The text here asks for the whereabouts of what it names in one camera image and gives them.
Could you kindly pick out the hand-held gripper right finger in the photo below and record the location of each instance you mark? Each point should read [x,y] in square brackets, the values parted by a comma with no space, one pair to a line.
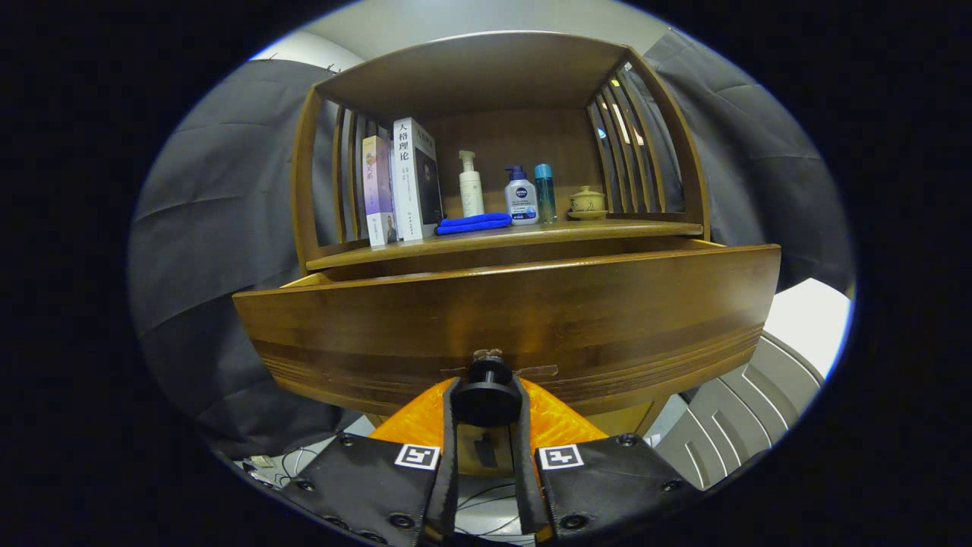
[522,486]

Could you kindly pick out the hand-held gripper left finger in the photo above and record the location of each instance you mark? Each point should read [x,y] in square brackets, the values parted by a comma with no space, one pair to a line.
[450,486]

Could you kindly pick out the wooden drawer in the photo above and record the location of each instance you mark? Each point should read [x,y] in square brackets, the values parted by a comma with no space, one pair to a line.
[531,319]

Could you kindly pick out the wooden countertop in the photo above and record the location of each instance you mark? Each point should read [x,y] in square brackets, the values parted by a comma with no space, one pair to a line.
[531,232]

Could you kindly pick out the wooden cabinet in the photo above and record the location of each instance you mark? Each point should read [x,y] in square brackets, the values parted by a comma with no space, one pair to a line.
[471,76]

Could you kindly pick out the blue folded cloth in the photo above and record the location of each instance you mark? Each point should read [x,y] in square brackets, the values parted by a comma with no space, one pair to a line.
[474,223]

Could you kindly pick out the yellow saucer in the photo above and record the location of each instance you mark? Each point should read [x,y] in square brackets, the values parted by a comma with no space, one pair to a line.
[588,215]

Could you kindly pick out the white bottle with blue pump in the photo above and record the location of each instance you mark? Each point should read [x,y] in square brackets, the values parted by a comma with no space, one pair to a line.
[522,201]

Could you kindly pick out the yellow lidded teacup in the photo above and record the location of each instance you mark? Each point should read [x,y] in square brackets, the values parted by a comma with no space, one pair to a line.
[588,201]

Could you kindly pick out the teal bottle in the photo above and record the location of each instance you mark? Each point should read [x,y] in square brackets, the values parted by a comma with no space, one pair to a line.
[544,194]

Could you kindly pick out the purple book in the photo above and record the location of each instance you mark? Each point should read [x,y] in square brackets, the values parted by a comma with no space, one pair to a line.
[376,190]

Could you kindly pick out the white book with portrait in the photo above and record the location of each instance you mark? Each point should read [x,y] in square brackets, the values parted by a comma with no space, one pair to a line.
[406,182]

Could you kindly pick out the white grooved appliance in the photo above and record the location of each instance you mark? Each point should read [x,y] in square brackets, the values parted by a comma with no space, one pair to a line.
[805,319]

